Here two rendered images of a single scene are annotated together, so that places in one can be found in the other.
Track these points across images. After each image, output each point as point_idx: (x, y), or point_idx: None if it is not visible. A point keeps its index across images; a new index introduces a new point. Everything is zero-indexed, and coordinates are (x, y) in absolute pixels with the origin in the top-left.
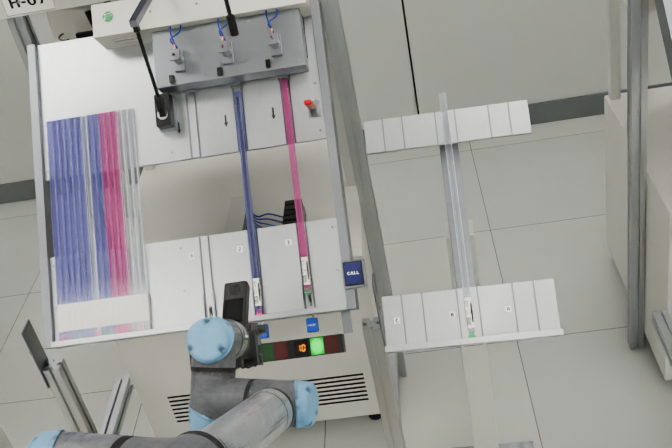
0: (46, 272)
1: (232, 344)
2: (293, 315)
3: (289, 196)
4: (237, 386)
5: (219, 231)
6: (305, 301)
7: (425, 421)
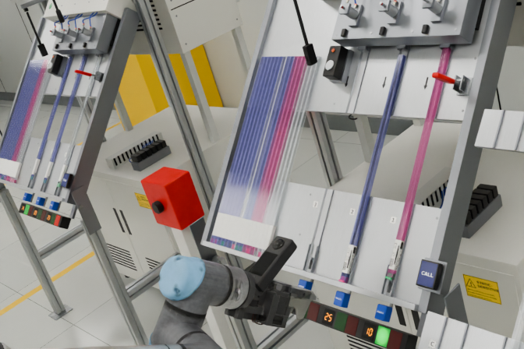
0: (221, 182)
1: (193, 290)
2: (366, 294)
3: (504, 181)
4: (179, 332)
5: None
6: (386, 286)
7: None
